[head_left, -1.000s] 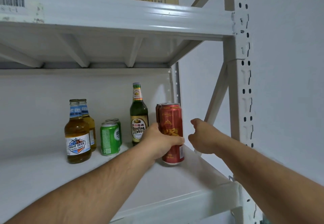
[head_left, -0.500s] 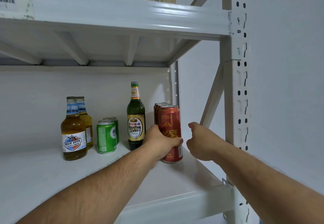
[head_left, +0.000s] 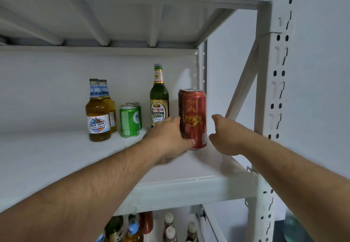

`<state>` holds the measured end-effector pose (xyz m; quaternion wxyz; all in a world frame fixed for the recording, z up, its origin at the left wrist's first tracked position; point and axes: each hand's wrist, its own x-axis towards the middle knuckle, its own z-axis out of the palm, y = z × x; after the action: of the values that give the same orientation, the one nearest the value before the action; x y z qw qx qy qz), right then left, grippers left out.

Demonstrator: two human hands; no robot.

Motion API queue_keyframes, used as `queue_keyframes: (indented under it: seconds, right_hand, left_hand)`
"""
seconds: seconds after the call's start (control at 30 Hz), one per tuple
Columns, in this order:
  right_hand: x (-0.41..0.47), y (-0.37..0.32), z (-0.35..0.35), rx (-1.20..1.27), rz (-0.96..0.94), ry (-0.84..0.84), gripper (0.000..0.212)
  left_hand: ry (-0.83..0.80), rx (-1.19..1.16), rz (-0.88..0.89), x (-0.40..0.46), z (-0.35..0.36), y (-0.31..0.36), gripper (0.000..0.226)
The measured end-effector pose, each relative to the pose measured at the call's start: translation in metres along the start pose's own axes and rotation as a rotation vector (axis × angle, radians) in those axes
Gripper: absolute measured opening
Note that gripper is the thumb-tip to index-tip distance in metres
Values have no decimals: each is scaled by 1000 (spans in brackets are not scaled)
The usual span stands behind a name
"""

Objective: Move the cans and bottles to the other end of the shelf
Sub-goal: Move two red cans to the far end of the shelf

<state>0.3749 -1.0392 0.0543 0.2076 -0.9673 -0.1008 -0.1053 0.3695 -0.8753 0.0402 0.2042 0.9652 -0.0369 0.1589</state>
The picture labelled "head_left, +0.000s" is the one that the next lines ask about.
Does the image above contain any person's left hand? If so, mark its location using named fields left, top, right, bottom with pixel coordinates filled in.
left=142, top=116, right=196, bottom=165

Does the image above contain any person's right hand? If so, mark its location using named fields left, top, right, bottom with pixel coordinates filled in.
left=208, top=114, right=255, bottom=157

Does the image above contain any red beer can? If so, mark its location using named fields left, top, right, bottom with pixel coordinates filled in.
left=178, top=88, right=195, bottom=138
left=180, top=89, right=207, bottom=151

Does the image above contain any person's right forearm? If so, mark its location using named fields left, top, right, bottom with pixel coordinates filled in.
left=237, top=134, right=350, bottom=242

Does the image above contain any person's left forearm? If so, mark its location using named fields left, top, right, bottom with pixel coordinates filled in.
left=0, top=138, right=164, bottom=242

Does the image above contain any white metal shelving rack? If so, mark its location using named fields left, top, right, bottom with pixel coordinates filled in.
left=0, top=0, right=301, bottom=242

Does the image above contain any green glass beer bottle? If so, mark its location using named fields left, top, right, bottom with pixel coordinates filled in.
left=149, top=64, right=170, bottom=128

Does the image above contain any green beer can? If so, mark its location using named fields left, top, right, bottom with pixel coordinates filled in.
left=126, top=102, right=143, bottom=131
left=119, top=105, right=140, bottom=138

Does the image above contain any dark bottle with white cap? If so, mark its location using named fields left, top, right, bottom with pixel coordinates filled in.
left=164, top=212, right=175, bottom=230
left=164, top=226, right=177, bottom=242
left=186, top=222, right=199, bottom=242

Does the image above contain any amber beer bottle blue label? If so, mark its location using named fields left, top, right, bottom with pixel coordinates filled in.
left=85, top=79, right=112, bottom=142
left=98, top=79, right=118, bottom=133

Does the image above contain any red bottle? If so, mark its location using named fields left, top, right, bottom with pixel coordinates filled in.
left=139, top=211, right=154, bottom=236

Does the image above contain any amber bottle with blue neck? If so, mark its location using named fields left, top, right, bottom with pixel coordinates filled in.
left=124, top=214, right=143, bottom=242

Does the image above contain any dark green glass bottle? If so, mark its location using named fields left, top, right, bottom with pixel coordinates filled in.
left=104, top=216, right=125, bottom=242

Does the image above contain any teal translucent container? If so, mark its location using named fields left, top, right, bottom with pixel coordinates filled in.
left=282, top=210, right=315, bottom=242

